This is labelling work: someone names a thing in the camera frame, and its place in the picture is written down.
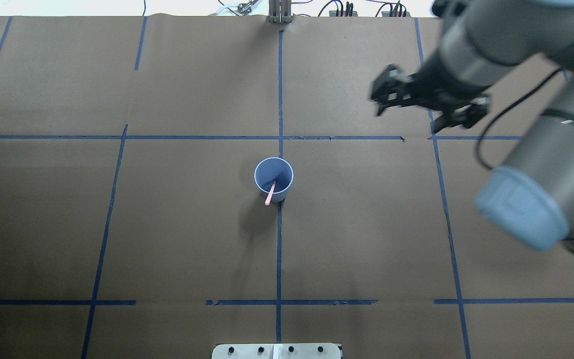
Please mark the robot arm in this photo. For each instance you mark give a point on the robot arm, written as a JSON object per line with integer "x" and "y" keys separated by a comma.
{"x": 530, "y": 195}

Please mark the white camera pole with base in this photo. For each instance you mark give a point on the white camera pole with base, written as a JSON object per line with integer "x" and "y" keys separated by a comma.
{"x": 278, "y": 351}

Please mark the blue paper cup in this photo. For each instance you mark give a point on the blue paper cup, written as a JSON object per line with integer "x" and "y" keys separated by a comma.
{"x": 274, "y": 175}

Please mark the pink chopstick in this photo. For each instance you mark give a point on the pink chopstick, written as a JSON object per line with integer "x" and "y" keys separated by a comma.
{"x": 269, "y": 198}

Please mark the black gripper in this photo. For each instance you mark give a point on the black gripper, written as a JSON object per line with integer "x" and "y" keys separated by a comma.
{"x": 432, "y": 86}

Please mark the aluminium frame post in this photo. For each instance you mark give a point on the aluminium frame post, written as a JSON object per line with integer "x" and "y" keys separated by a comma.
{"x": 279, "y": 11}

